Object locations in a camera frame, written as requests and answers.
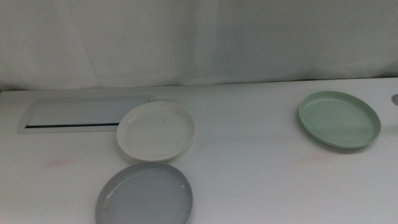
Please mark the white shallow bowl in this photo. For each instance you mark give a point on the white shallow bowl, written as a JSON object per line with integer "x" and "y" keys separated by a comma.
{"x": 155, "y": 132}

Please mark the grey shallow bowl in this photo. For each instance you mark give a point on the grey shallow bowl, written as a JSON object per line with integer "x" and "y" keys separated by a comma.
{"x": 144, "y": 199}

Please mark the green shallow bowl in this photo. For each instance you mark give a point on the green shallow bowl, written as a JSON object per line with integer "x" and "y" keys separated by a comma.
{"x": 340, "y": 121}

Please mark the white backdrop curtain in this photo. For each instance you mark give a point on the white backdrop curtain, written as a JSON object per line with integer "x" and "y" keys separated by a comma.
{"x": 186, "y": 40}

